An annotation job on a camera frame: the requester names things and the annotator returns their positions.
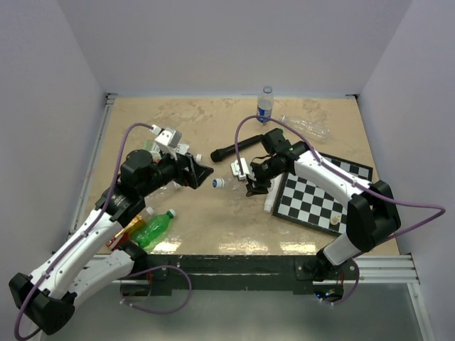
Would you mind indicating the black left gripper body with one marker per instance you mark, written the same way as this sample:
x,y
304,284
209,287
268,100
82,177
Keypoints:
x,y
172,168

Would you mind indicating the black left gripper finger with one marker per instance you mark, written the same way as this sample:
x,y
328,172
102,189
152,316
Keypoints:
x,y
190,162
202,173

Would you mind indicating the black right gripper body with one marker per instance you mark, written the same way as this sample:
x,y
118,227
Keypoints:
x,y
266,170

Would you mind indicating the clear bottle blue cap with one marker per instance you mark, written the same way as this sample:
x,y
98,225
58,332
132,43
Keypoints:
x,y
230,185

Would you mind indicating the clear plastic bottle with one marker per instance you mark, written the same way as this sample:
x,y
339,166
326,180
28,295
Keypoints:
x,y
308,129

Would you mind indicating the Pepsi bottle blue label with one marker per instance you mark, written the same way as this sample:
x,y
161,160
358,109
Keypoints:
x,y
265,102

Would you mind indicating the green plastic bottle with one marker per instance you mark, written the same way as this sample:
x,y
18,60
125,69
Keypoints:
x,y
154,230

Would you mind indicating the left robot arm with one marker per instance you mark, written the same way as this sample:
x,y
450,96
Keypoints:
x,y
49,295

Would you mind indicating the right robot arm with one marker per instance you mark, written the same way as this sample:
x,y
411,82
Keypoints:
x,y
371,215

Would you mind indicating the clear bottle green label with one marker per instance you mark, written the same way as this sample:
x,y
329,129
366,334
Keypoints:
x,y
157,153

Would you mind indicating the clear bottle white cap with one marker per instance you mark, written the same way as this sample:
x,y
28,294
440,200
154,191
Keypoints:
x,y
157,197

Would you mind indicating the white microphone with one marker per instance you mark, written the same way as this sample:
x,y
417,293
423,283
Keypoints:
x,y
270,200

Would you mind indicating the black microphone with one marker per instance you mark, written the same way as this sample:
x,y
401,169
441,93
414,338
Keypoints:
x,y
221,154

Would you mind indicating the black white chessboard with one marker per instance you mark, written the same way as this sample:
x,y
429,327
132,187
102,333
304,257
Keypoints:
x,y
302,202

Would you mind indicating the red gold snack packet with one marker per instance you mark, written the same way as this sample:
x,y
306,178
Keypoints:
x,y
125,233

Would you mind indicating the cream chess piece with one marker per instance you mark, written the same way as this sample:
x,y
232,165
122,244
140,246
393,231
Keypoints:
x,y
336,219

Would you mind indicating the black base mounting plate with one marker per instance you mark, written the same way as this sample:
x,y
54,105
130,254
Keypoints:
x,y
297,274

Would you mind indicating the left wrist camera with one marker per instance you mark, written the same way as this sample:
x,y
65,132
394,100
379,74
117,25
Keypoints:
x,y
168,141

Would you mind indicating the aluminium table frame rail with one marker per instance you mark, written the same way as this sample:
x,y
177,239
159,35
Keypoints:
x,y
91,163

